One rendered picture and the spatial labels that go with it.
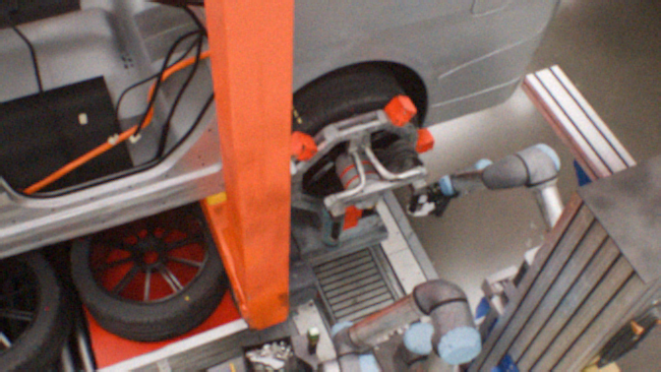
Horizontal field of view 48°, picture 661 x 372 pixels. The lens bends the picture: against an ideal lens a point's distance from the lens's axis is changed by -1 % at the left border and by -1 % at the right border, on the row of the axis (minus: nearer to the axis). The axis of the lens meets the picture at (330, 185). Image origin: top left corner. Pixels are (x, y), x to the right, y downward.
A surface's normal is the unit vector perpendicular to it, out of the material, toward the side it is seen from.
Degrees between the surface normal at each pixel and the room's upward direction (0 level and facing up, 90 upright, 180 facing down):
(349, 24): 90
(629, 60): 0
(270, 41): 90
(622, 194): 0
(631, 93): 0
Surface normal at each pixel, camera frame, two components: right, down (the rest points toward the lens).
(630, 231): 0.05, -0.55
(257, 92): 0.39, 0.78
